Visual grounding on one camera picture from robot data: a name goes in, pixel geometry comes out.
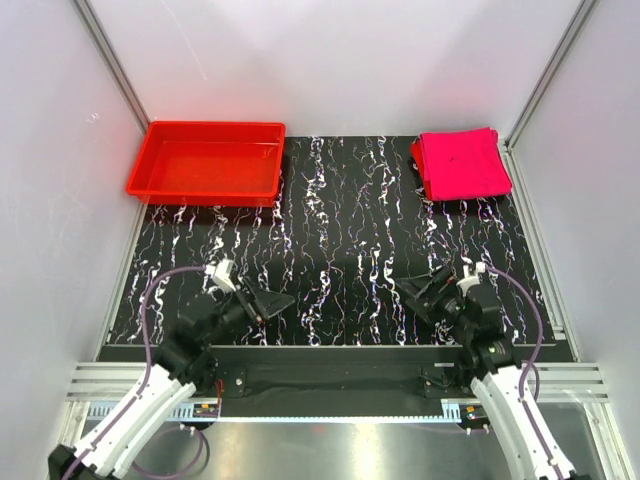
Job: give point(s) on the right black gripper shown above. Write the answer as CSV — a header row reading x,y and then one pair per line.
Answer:
x,y
436,293

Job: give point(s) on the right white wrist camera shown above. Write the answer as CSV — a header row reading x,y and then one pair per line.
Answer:
x,y
471,277

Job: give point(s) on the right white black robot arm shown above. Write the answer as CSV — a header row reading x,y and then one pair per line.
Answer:
x,y
489,367

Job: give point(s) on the red plastic bin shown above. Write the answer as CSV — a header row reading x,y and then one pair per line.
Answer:
x,y
196,163

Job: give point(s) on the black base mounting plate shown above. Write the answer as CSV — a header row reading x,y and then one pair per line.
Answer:
x,y
305,382

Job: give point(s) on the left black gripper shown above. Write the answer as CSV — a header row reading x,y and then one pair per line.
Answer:
x,y
252,304

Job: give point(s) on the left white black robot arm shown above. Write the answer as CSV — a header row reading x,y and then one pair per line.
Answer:
x,y
150,400

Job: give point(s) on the pink t shirt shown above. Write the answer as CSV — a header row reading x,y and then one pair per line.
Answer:
x,y
465,165

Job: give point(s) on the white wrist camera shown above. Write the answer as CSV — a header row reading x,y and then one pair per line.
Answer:
x,y
221,275
471,277

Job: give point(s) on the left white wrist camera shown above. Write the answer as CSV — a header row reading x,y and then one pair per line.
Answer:
x,y
221,275

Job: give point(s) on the black marble pattern mat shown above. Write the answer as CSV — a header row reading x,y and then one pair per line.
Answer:
x,y
346,224

